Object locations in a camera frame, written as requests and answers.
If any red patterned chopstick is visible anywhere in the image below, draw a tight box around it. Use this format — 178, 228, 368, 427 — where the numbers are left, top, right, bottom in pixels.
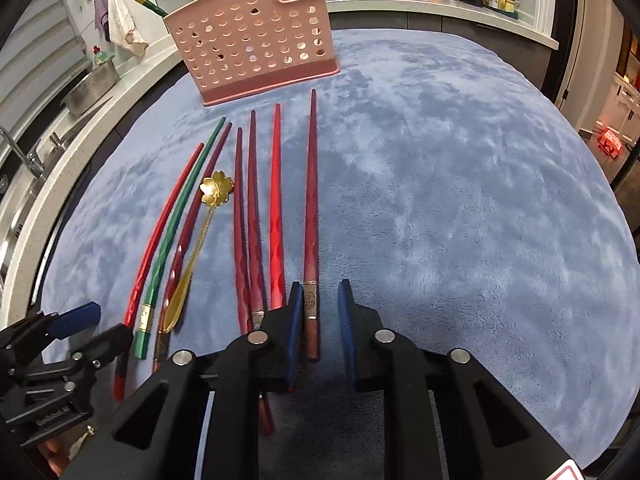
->
269, 103, 285, 310

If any white hanging towel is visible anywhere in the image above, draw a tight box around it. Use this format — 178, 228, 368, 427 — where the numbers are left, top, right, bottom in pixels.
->
107, 0, 149, 58

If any blue fleece table cloth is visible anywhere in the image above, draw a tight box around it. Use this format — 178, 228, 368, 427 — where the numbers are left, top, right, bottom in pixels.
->
41, 29, 639, 479

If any red floor box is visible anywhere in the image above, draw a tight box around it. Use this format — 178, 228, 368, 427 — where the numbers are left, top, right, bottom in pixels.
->
597, 128, 623, 159

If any steel mixing bowl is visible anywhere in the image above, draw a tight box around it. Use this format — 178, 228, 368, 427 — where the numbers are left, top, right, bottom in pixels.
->
62, 56, 119, 116

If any stainless steel sink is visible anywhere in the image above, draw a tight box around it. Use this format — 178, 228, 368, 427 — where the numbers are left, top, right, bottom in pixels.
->
0, 109, 91, 291

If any maroon patterned chopstick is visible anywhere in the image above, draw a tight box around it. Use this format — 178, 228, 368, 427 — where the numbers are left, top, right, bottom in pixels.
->
247, 110, 266, 330

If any dark red chopstick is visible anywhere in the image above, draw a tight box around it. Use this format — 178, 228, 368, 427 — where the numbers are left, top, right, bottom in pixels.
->
150, 121, 234, 373

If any bright red chopstick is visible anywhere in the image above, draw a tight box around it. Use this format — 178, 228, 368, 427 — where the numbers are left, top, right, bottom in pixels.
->
112, 142, 205, 403

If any dark maroon chopstick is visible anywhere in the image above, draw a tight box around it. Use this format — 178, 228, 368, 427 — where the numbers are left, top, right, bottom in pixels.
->
303, 89, 320, 362

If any person's left hand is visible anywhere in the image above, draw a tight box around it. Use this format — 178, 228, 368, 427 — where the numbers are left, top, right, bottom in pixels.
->
37, 425, 96, 478

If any gold flower spoon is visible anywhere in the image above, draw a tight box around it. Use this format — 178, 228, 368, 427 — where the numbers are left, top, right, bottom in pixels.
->
160, 171, 234, 334

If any purple hanging cloth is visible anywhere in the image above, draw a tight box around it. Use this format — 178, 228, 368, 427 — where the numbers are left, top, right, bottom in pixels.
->
93, 0, 111, 42

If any green dish soap bottle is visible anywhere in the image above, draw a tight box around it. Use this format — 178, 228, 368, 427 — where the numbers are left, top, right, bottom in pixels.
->
92, 46, 110, 66

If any pink perforated utensil holder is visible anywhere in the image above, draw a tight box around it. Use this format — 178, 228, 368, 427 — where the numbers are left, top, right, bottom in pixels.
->
164, 0, 340, 106

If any chrome sink faucet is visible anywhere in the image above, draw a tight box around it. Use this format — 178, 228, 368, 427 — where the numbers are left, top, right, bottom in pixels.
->
1, 128, 66, 181

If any green chopstick with gold band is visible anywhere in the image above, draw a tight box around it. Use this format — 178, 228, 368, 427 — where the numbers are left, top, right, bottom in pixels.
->
134, 0, 168, 18

